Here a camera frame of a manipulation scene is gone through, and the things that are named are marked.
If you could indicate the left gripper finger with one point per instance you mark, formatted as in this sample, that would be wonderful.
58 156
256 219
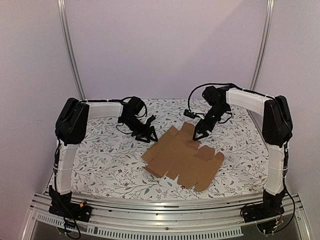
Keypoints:
150 134
142 137

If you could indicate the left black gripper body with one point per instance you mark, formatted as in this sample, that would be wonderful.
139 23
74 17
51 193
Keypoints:
133 125

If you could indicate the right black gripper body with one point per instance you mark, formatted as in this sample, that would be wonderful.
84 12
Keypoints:
205 124

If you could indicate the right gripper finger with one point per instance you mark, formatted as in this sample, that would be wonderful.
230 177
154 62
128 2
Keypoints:
203 134
196 133

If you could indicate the brown cardboard box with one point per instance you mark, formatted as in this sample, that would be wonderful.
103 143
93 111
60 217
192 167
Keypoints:
177 156

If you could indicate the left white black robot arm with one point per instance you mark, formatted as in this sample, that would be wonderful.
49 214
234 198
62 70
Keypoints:
71 128

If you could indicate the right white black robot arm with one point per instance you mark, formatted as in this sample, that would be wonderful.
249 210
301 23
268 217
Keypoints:
277 129

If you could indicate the floral patterned table mat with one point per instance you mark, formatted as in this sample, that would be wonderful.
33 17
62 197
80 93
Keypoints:
109 163

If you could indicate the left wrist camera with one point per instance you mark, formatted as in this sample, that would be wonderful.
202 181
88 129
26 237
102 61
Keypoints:
151 119

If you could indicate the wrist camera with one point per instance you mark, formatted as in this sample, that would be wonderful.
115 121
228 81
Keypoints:
189 114
151 119

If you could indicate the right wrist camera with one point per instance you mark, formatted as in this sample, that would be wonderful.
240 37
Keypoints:
189 114

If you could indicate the aluminium front rail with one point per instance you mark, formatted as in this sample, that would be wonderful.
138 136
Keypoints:
201 219

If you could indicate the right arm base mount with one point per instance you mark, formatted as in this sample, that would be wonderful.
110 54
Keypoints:
265 212

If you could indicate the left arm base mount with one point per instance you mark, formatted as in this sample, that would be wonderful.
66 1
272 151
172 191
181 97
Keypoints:
67 209

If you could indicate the right aluminium frame post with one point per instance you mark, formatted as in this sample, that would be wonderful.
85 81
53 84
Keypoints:
263 44

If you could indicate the aluminium frame post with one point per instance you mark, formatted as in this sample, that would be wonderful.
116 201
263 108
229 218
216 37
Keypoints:
263 44
61 5

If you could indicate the left aluminium frame post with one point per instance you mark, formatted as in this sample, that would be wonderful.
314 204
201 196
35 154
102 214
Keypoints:
61 5

